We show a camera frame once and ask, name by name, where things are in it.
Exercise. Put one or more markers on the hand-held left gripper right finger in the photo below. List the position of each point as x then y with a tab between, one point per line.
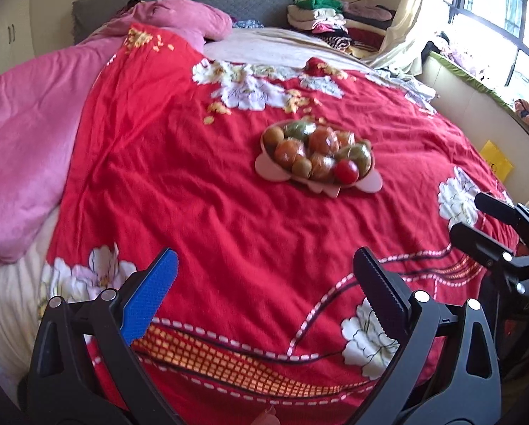
379	287

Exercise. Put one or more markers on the red tomato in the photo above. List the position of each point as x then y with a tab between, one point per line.
346	171

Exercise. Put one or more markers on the purple patterned cloth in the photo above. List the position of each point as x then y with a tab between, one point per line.
463	59

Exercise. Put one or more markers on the beige bed sheet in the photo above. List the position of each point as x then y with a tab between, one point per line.
269	46

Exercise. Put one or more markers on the red floral blanket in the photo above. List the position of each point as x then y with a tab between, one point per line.
247	252

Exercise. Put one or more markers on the pink quilt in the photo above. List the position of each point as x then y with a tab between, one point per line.
25	141

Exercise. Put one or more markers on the small green tangerine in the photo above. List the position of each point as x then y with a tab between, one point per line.
297	129

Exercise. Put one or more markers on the pink plastic plate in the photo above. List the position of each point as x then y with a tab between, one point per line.
269	169

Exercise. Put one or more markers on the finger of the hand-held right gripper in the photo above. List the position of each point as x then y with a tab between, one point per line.
472	237
494	208

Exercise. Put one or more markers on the yellow paper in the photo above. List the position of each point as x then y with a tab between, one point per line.
497	161

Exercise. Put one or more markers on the window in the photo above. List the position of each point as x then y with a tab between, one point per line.
499	9

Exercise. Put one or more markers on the cream curtain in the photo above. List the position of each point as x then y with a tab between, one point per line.
419	17

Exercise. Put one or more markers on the brown longan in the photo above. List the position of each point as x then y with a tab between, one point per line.
365	144
273	135
302	167

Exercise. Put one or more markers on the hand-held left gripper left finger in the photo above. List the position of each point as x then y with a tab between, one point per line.
151	296

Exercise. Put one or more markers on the dark clothes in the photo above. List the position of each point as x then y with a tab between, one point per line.
432	48

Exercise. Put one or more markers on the orange tangerine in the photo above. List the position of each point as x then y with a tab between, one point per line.
324	139
346	138
322	166
289	150

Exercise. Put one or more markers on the white grey garment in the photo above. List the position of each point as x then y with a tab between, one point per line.
406	86

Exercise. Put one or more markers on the large green tangerine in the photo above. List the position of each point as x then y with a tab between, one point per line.
357	152

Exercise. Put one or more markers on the blue floral cloth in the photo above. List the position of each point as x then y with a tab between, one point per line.
247	23

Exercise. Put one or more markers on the pile of folded clothes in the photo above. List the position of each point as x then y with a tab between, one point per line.
326	17

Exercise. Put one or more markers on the cream window seat green trim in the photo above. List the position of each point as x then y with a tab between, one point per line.
459	93

